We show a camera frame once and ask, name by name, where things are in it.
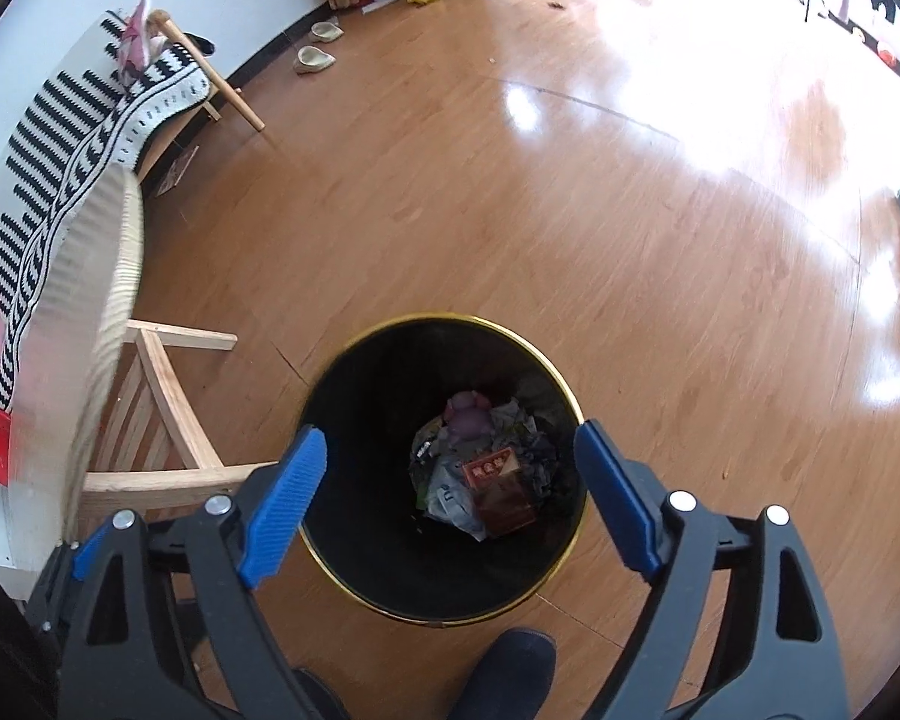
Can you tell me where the red cardboard box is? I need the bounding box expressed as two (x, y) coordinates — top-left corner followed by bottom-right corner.
(461, 446), (537, 537)

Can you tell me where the blue white wrapper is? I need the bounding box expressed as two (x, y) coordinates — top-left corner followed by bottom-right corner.
(427, 459), (488, 541)

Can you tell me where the booklet under sofa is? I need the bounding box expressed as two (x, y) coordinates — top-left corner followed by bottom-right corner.
(156, 146), (200, 197)

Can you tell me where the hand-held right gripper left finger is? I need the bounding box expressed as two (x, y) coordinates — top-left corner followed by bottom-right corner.
(58, 425), (329, 720)

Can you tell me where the black bin with gold rim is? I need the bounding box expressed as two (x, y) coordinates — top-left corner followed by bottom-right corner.
(296, 313), (590, 625)

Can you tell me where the striped black white sofa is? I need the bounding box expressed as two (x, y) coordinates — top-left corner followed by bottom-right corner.
(0, 11), (218, 406)

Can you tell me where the person's dark blue shoe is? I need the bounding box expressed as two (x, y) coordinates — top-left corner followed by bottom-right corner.
(446, 630), (557, 720)

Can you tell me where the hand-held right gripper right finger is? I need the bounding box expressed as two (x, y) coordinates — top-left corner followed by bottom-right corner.
(574, 420), (850, 720)

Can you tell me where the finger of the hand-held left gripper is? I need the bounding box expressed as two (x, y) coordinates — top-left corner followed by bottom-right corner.
(26, 526), (115, 640)

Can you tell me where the wooden table leg frame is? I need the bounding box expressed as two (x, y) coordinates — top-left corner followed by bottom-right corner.
(79, 319), (278, 522)

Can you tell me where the pink printed cushion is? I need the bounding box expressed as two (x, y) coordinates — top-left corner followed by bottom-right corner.
(116, 0), (170, 87)

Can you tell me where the wooden sofa frame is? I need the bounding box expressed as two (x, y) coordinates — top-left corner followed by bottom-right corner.
(131, 9), (267, 200)

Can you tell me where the white cabinet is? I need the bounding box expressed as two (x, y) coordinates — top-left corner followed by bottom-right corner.
(0, 480), (72, 605)

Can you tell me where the grey green wrapper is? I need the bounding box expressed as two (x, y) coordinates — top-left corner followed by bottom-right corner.
(491, 399), (542, 452)

